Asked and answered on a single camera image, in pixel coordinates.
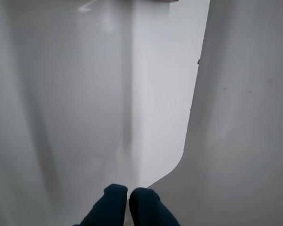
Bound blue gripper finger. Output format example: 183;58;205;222
129;187;177;226
73;184;128;226

